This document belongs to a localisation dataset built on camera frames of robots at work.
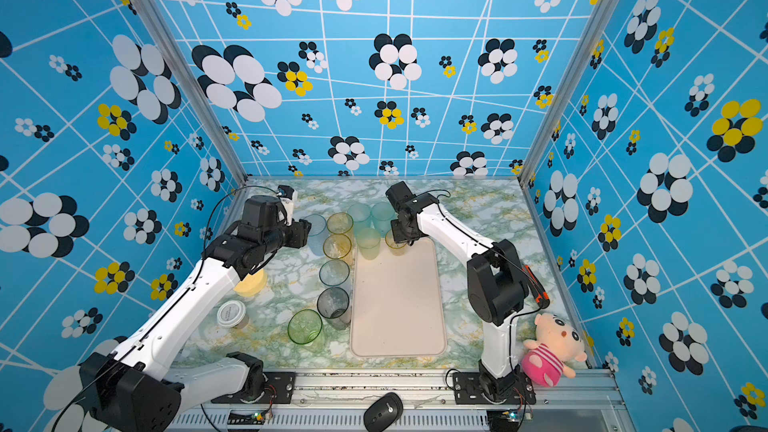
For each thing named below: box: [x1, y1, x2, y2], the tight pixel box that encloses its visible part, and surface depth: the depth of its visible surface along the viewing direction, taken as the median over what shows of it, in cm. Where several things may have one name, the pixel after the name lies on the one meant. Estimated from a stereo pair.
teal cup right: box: [372, 202, 398, 238], surface depth 100 cm
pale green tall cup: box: [356, 227, 381, 260], surface depth 98 cm
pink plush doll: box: [521, 313, 588, 388], surface depth 75 cm
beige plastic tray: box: [350, 237, 447, 357], surface depth 88 cm
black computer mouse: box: [363, 392, 404, 432], surface depth 70 cm
